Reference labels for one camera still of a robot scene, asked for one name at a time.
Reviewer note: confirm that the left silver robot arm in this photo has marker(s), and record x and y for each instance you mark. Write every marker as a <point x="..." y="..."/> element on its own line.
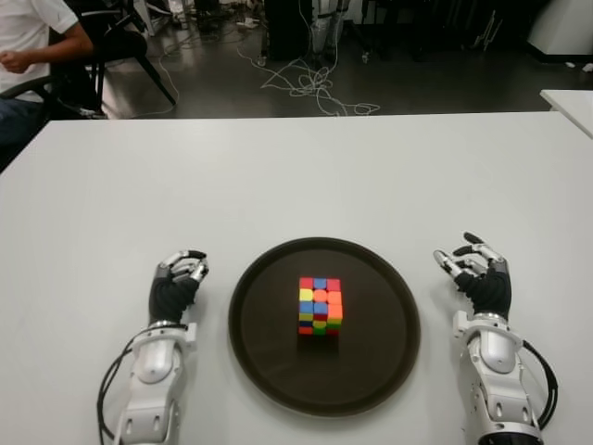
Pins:
<point x="148" y="371"/>

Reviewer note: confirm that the folded metal stands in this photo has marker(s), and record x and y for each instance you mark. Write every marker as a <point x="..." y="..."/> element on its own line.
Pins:
<point x="488" y="30"/>

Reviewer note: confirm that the black four-legged chair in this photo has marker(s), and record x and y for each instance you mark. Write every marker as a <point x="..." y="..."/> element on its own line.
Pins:
<point x="120" y="44"/>

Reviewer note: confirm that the black cabinet on casters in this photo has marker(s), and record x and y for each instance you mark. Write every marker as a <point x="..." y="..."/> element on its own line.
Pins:
<point x="289" y="30"/>

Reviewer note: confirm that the white desk frame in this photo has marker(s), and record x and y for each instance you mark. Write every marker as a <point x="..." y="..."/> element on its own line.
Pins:
<point x="148" y="18"/>

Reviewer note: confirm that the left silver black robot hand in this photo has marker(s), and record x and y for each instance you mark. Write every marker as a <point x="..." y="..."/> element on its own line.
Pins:
<point x="171" y="296"/>

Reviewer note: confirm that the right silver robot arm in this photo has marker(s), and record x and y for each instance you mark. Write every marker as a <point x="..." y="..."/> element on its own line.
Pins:
<point x="495" y="371"/>

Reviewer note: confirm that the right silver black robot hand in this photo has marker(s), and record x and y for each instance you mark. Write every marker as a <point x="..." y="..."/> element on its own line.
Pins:
<point x="488" y="292"/>

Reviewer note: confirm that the person in white shirt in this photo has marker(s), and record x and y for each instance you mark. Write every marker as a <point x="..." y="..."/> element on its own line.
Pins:
<point x="28" y="28"/>

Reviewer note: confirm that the black equipment racks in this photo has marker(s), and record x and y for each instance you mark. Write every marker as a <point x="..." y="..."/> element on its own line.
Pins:
<point x="426" y="25"/>

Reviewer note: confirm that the white pillar with black base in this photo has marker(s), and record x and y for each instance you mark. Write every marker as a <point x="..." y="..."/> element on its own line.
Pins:
<point x="565" y="25"/>

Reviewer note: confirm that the silver humanoid robot legs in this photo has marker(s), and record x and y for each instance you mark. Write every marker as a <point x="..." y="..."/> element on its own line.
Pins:
<point x="324" y="32"/>

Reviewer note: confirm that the dark brown round plate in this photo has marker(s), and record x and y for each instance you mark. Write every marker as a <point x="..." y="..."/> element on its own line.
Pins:
<point x="324" y="334"/>

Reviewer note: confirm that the black office chair armrest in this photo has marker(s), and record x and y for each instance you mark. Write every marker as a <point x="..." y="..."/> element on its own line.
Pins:
<point x="60" y="104"/>

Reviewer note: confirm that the multicoloured Rubik's cube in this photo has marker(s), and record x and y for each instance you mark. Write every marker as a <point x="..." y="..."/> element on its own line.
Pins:
<point x="319" y="301"/>

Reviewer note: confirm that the white neighbouring table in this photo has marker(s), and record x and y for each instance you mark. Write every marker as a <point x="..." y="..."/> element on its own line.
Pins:
<point x="574" y="104"/>

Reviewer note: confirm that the white power strip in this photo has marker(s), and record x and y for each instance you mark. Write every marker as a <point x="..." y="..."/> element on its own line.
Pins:
<point x="248" y="22"/>

